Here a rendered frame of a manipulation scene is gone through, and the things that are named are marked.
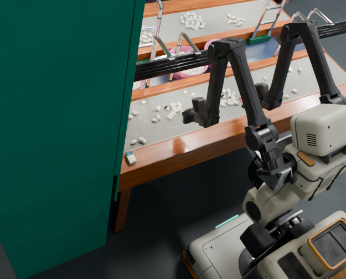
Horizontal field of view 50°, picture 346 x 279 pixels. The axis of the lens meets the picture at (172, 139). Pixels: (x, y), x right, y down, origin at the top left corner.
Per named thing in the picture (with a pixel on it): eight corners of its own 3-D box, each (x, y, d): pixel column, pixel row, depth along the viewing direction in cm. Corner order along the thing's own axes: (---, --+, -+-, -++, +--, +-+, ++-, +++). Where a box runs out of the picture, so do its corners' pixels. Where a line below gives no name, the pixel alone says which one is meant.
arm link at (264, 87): (269, 109, 183) (280, 104, 188) (268, 87, 180) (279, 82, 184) (251, 107, 193) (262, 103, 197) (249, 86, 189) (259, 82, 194)
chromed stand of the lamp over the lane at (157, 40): (184, 109, 219) (203, 51, 184) (154, 118, 211) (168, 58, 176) (169, 87, 228) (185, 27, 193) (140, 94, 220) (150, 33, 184)
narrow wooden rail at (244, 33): (292, 34, 292) (298, 22, 283) (65, 83, 217) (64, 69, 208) (287, 30, 294) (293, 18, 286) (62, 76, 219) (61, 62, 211)
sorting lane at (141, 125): (350, 83, 258) (352, 81, 256) (106, 160, 183) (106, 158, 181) (323, 55, 272) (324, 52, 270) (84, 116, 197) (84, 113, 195)
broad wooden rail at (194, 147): (350, 108, 263) (366, 90, 249) (113, 194, 188) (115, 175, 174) (339, 96, 269) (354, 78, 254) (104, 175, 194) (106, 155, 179)
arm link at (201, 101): (204, 127, 168) (219, 122, 172) (199, 103, 165) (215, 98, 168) (190, 123, 179) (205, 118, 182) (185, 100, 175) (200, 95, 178)
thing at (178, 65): (233, 59, 198) (238, 48, 192) (127, 84, 172) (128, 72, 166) (226, 50, 202) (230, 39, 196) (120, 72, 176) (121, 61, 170)
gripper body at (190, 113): (180, 111, 183) (188, 113, 177) (198, 106, 187) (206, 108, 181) (182, 124, 185) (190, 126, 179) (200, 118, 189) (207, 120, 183)
